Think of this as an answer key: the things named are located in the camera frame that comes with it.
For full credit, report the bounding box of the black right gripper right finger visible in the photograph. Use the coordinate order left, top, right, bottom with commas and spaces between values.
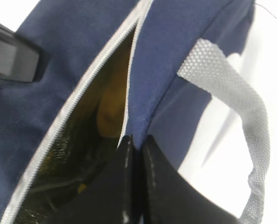
141, 135, 238, 224

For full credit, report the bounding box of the navy blue lunch bag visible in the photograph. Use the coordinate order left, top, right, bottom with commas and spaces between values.
0, 0, 270, 224

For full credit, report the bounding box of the brown bread roll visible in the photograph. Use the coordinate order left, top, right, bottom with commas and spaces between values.
96, 44, 133, 138

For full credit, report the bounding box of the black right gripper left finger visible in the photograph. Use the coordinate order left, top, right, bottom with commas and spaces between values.
56, 136, 134, 224

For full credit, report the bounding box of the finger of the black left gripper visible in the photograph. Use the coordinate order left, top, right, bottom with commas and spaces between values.
0, 24, 40, 82

